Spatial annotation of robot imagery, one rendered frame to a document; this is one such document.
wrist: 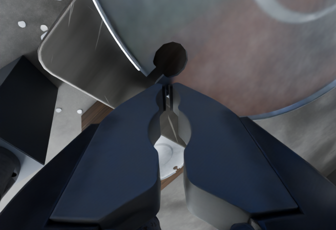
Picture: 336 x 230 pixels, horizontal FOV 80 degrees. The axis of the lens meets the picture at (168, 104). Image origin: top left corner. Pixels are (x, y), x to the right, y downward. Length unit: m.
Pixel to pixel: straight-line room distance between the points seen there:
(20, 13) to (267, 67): 0.85
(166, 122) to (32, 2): 0.81
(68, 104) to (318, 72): 0.95
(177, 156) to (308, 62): 0.72
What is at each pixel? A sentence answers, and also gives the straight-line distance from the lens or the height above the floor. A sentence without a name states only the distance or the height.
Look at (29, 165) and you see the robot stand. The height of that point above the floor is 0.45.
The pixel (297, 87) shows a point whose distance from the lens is 0.22.
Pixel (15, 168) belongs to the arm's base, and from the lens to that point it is 0.60.
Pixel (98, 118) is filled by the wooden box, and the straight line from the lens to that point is 0.90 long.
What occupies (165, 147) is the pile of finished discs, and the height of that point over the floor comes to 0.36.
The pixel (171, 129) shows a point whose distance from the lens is 0.16.
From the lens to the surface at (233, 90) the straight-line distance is 0.16.
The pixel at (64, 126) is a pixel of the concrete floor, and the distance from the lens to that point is 1.10.
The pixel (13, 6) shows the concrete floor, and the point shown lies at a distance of 0.92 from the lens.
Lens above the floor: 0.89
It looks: 52 degrees down
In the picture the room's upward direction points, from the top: 145 degrees clockwise
